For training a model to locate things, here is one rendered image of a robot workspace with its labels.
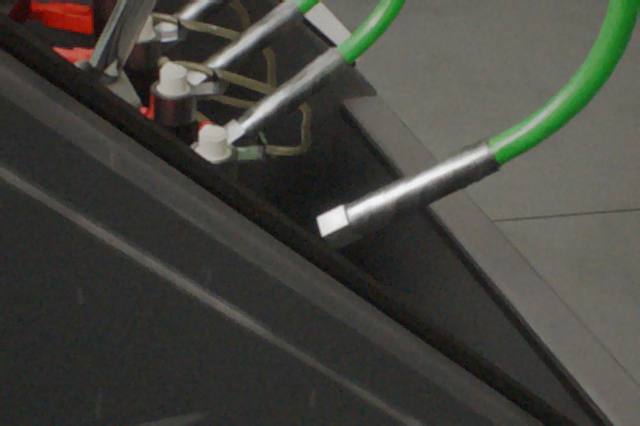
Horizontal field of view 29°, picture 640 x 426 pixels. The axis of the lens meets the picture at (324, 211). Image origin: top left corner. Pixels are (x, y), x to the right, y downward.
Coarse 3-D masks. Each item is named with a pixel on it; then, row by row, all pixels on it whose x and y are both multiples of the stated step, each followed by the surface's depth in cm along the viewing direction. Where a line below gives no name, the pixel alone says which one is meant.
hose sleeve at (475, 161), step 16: (480, 144) 59; (448, 160) 60; (464, 160) 59; (480, 160) 59; (496, 160) 59; (416, 176) 60; (432, 176) 60; (448, 176) 60; (464, 176) 60; (480, 176) 60; (384, 192) 61; (400, 192) 61; (416, 192) 60; (432, 192) 60; (448, 192) 60; (352, 208) 61; (368, 208) 61; (384, 208) 61; (400, 208) 61; (416, 208) 61; (352, 224) 61; (368, 224) 61; (384, 224) 61
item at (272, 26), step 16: (288, 0) 84; (304, 0) 84; (320, 0) 85; (272, 16) 84; (288, 16) 84; (304, 16) 85; (256, 32) 84; (272, 32) 84; (224, 48) 84; (240, 48) 84; (256, 48) 84; (208, 64) 84; (224, 64) 84; (240, 64) 85; (192, 80) 84; (208, 80) 84
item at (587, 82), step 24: (624, 0) 55; (624, 24) 55; (600, 48) 56; (624, 48) 56; (576, 72) 58; (600, 72) 57; (576, 96) 57; (528, 120) 59; (552, 120) 58; (504, 144) 59; (528, 144) 59
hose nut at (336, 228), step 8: (344, 208) 62; (328, 216) 62; (336, 216) 62; (344, 216) 61; (320, 224) 62; (328, 224) 62; (336, 224) 61; (344, 224) 61; (328, 232) 61; (336, 232) 61; (344, 232) 61; (352, 232) 61; (328, 240) 62; (336, 240) 62; (344, 240) 62; (352, 240) 62; (336, 248) 62
